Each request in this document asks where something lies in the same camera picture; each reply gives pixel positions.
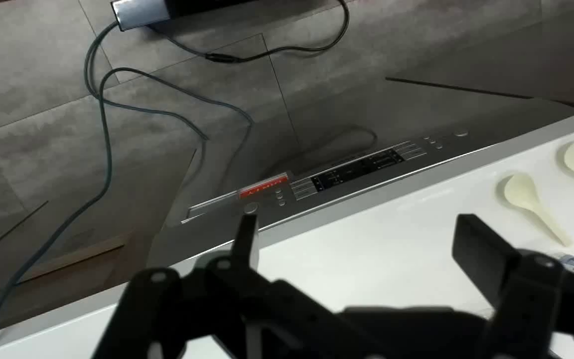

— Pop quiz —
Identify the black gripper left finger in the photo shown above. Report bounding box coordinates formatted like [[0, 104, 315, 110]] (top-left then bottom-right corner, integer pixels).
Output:
[[92, 214, 341, 359]]

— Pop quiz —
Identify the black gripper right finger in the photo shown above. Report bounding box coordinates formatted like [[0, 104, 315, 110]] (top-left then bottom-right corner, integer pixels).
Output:
[[453, 214, 574, 359]]

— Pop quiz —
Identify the white plastic spoon left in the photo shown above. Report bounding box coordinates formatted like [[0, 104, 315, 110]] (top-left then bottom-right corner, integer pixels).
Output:
[[503, 174, 572, 248]]

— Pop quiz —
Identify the black device with silver end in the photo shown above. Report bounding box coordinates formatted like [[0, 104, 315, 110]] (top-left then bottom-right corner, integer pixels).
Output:
[[110, 0, 319, 30]]

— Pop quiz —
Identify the blue-grey cable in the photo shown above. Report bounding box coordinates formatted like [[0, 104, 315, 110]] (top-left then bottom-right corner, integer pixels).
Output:
[[0, 22, 212, 359]]

